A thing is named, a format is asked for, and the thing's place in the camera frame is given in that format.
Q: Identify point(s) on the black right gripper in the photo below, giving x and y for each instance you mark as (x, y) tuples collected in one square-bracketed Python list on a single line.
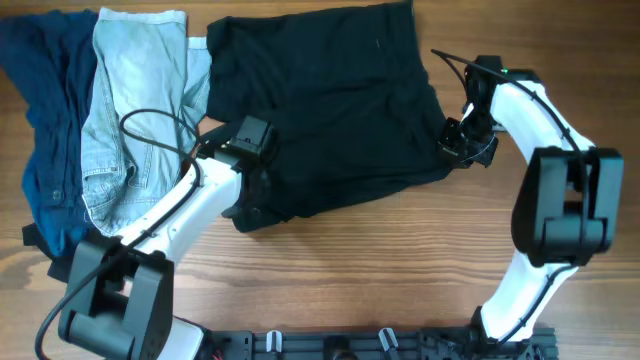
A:
[(461, 150)]

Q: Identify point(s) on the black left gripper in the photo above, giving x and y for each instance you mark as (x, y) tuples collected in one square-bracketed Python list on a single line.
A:
[(255, 211)]

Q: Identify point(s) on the black shorts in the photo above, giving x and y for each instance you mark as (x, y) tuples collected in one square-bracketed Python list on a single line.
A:
[(346, 91)]

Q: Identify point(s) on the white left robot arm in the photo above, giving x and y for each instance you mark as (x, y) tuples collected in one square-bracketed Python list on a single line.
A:
[(119, 297)]

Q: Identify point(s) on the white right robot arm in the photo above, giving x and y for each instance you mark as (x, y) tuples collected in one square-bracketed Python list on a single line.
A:
[(566, 209)]

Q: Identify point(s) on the light blue denim shorts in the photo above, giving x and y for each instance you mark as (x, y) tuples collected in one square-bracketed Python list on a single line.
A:
[(150, 91)]

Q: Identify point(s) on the black garment under pile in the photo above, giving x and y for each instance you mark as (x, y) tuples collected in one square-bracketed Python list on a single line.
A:
[(60, 266)]

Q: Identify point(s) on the navy blue garment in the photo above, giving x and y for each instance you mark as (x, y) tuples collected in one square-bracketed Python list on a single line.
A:
[(51, 61)]

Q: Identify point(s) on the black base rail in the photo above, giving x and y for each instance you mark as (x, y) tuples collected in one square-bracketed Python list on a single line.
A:
[(446, 343)]

